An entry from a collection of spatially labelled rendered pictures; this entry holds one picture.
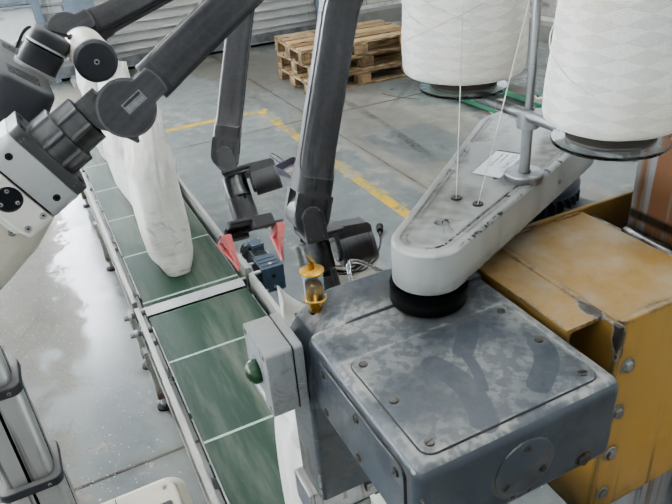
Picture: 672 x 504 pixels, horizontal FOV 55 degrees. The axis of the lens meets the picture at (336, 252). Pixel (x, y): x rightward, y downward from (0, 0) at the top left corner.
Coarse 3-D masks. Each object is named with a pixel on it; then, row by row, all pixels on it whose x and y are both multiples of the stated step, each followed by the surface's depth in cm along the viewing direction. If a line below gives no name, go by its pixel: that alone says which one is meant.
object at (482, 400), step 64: (320, 320) 75; (384, 320) 73; (448, 320) 72; (512, 320) 71; (320, 384) 71; (384, 384) 63; (448, 384) 63; (512, 384) 62; (576, 384) 62; (320, 448) 80; (384, 448) 58; (448, 448) 56; (512, 448) 58; (576, 448) 63
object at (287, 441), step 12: (288, 300) 136; (288, 312) 138; (288, 324) 140; (276, 420) 142; (288, 420) 133; (276, 432) 144; (288, 432) 133; (276, 444) 147; (288, 444) 133; (288, 456) 134; (300, 456) 128; (288, 468) 136; (288, 480) 143; (288, 492) 147
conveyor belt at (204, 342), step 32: (160, 320) 244; (192, 320) 242; (224, 320) 241; (192, 352) 225; (224, 352) 224; (192, 384) 211; (224, 384) 210; (192, 416) 198; (224, 416) 197; (256, 416) 196; (224, 448) 186; (256, 448) 185; (224, 480) 176; (256, 480) 175
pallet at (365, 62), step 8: (368, 48) 643; (376, 48) 645; (280, 56) 658; (360, 56) 619; (368, 56) 624; (376, 56) 665; (280, 64) 665; (288, 64) 665; (296, 64) 628; (360, 64) 624; (368, 64) 626; (376, 64) 633; (384, 64) 635; (296, 72) 634; (352, 72) 622
